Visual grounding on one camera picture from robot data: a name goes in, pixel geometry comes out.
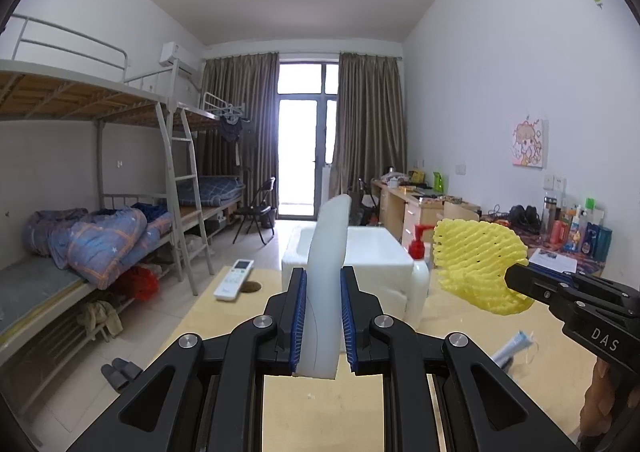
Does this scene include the blue plaid quilt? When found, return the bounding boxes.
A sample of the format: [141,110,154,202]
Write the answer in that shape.
[22,206,173,290]

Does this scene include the pink cartoon wall poster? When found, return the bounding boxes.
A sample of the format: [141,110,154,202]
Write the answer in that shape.
[510,118,546,167]

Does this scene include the blue checked bedding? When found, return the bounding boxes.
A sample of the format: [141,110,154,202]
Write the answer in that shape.
[177,175,246,207]

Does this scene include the brown curtain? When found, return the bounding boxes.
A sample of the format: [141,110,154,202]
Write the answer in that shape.
[332,52,408,195]
[197,52,280,225]

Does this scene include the yellow foam fruit net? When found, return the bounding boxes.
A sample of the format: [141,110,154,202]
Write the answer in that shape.
[432,218,535,317]

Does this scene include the white remote control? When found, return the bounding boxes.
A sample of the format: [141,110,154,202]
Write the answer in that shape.
[213,258,256,303]

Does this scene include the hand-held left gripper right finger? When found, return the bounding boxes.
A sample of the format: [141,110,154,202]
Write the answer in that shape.
[341,267,581,452]

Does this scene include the printed paper sheet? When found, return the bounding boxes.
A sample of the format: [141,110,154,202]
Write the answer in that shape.
[527,248,578,275]

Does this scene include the white foam slab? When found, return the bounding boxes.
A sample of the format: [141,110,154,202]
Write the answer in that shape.
[292,194,353,379]

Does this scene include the glass balcony door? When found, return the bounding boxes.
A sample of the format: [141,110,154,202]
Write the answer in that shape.
[276,60,341,221]

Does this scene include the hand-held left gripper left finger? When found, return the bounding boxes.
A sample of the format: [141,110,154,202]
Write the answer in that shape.
[67,268,307,452]

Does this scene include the white foam box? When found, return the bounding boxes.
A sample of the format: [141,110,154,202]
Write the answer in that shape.
[281,226,415,353]

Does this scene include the light wooden desk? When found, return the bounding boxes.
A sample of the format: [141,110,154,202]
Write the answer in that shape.
[372,177,481,243]

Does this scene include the white red pump bottle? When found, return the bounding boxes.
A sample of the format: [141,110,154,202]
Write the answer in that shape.
[407,224,437,325]

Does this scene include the large metal bunk bed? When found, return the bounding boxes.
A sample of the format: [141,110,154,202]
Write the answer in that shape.
[0,14,201,383]

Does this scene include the black folding chair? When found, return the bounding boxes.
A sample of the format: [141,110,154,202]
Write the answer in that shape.
[357,178,382,227]
[232,177,277,247]

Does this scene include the white tube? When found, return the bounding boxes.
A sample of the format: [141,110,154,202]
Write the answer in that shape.
[492,330,541,373]

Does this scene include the red bag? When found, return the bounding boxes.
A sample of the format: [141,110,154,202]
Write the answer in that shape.
[120,266,161,303]

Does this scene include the hanging dark clothes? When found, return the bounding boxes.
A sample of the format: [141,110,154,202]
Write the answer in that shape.
[217,114,251,167]

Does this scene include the small metal bunk bed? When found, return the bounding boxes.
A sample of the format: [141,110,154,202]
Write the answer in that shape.
[170,92,251,240]

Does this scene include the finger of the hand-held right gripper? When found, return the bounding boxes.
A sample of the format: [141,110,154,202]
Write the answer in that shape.
[530,266,640,307]
[504,262,587,329]

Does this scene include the beige clothes heap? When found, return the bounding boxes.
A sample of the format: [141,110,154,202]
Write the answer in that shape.
[77,301,123,341]

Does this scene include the black headphones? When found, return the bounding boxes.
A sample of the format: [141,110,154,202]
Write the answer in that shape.
[509,204,541,229]

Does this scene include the grey slipper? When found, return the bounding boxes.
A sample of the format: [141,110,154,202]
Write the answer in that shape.
[100,364,130,394]
[112,358,144,382]

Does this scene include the row of toiletry bottles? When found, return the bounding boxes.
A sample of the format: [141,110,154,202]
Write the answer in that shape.
[540,191,613,261]

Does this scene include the person's right hand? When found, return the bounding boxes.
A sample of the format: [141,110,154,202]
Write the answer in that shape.
[580,357,623,440]

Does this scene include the white air conditioner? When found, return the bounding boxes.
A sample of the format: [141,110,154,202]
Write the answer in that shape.
[159,42,198,73]

